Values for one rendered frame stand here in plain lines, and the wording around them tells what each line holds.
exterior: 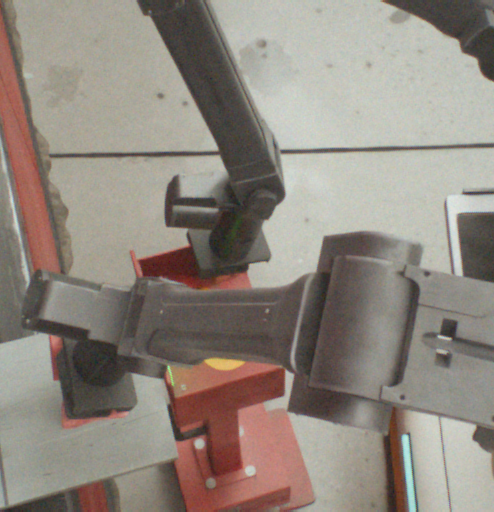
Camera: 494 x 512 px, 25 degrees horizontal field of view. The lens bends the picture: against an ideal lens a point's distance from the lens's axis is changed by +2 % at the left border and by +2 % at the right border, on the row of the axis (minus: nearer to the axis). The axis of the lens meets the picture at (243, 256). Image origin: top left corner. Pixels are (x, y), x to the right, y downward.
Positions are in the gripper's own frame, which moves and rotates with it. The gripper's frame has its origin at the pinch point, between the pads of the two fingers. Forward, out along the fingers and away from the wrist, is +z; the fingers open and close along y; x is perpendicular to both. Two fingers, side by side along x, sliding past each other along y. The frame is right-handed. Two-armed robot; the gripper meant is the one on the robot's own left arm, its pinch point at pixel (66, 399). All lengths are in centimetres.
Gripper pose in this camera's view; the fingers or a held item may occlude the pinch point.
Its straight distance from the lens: 118.5
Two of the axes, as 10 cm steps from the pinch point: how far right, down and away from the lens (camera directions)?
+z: -4.7, 5.2, 7.2
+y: 2.6, 8.6, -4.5
